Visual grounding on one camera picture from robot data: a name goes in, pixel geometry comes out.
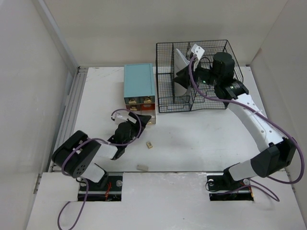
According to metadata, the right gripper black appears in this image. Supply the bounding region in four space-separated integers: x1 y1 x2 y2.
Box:
172 59 221 89

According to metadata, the white spiral notebook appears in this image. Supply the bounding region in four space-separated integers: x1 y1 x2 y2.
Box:
174 49 189 96

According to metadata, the small tan eraser block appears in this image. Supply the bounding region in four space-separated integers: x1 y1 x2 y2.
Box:
146 142 153 149

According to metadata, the teal mini drawer chest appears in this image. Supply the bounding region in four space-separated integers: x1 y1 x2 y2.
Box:
124 63 156 125

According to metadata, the grey eraser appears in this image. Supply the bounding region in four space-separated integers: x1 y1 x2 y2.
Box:
137 164 149 172

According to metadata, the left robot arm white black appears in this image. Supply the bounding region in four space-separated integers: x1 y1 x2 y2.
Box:
52 112 152 190

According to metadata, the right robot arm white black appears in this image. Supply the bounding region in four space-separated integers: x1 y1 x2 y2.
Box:
174 48 298 189

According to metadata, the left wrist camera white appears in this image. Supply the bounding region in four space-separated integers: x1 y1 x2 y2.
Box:
111 112 137 125

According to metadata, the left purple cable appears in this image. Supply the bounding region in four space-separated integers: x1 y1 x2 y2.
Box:
57 109 142 230

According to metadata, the black wire mesh organizer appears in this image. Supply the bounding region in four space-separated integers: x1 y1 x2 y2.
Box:
155 40 245 113

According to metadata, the aluminium rail frame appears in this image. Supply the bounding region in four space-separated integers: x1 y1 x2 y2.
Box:
47 66 87 173

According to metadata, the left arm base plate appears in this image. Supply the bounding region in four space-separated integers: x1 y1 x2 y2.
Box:
86 172 123 202

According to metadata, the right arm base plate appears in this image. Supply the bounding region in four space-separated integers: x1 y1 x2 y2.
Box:
205 173 254 201

